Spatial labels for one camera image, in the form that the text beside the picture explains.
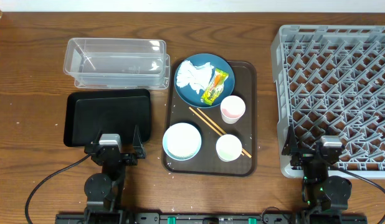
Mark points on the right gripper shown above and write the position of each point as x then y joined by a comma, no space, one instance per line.
291,148

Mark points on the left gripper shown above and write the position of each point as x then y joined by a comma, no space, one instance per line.
141,152

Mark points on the light blue bowl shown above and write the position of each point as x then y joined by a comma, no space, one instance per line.
182,141

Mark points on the wooden chopstick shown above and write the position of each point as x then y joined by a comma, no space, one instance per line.
221,130
200,116

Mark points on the green-inside paper cup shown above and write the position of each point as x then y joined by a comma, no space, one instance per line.
228,148

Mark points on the pink-inside paper cup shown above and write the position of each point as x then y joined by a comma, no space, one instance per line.
232,109

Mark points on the white napkin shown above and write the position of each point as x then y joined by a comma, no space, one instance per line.
197,77

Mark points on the dark blue plate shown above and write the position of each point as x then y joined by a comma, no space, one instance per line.
191,97

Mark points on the yellow snack wrapper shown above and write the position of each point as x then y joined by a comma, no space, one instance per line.
215,87

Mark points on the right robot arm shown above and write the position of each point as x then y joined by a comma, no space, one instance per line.
326,195

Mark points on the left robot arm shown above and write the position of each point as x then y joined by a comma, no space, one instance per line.
104,189

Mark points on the grey dishwasher rack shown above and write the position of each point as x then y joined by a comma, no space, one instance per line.
330,80

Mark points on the black rectangular tray bin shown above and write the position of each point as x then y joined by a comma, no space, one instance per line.
90,113

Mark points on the brown serving tray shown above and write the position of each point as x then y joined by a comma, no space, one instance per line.
206,161

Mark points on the clear plastic bin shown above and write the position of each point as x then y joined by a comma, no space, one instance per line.
111,63

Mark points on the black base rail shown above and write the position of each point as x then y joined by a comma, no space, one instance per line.
155,218

